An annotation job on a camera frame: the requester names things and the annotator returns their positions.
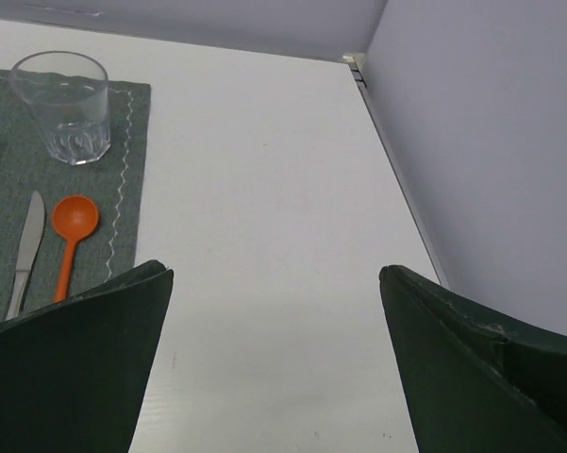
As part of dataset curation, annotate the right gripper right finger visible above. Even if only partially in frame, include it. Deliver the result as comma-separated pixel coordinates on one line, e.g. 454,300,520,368
379,265,567,452

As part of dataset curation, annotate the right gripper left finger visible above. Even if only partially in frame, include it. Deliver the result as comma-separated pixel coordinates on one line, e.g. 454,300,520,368
0,260,174,452

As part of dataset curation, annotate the silver table knife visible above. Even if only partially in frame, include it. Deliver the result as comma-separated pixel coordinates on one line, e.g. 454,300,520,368
5,191,45,320

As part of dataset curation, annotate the orange plastic spoon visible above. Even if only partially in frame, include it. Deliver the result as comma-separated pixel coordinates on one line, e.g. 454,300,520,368
52,195,100,303

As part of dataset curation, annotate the dark grey cloth placemat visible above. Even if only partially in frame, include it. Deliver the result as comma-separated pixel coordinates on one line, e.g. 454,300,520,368
0,70,151,322

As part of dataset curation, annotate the clear plastic cup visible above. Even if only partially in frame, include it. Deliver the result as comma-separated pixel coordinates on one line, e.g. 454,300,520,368
8,51,110,166

